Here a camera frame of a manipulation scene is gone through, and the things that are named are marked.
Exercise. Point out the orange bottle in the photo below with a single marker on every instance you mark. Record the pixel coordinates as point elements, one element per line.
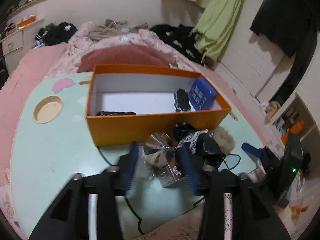
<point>295,129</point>

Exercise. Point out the black patterned pouch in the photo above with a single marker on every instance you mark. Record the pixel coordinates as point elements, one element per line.
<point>198,143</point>

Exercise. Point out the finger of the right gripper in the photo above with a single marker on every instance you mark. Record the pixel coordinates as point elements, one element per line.
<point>254,153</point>

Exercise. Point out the clear plastic wrapper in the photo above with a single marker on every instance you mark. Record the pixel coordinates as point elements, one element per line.
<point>156,142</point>

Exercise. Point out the brown fur pompom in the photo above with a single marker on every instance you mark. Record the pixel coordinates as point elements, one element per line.
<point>224,140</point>

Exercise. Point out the orange tray on desk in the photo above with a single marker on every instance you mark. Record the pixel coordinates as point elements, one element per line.
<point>26,21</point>

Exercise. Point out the green hanging cloth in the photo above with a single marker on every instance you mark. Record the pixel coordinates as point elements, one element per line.
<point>215,27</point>

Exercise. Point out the pink floral quilt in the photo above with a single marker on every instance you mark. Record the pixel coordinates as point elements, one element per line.
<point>80,44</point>

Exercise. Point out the black clothes pile left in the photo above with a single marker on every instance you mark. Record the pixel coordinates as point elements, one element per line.
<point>52,34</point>

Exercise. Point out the brown small carton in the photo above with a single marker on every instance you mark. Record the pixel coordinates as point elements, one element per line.
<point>169,173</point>

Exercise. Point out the white fur pompom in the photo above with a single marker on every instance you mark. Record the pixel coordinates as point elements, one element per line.
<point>158,159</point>

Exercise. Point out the black clothes pile right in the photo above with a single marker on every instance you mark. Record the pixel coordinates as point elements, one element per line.
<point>182,39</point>

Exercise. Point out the orange cardboard box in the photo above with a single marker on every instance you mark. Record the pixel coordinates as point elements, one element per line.
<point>129,102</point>

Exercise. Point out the mint green lap table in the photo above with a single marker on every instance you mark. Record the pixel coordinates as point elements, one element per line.
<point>45,156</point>

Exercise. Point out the black clothes pile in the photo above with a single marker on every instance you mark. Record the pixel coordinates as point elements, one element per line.
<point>52,34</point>
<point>182,39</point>

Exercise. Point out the blue small box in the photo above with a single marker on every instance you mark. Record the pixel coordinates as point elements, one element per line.
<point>202,95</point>

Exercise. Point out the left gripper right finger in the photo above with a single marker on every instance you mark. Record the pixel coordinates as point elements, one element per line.
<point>252,218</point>

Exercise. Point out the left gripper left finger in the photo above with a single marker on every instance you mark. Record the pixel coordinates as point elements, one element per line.
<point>67,215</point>

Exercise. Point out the dark red pillow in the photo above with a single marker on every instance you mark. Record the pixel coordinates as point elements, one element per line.
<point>123,54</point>

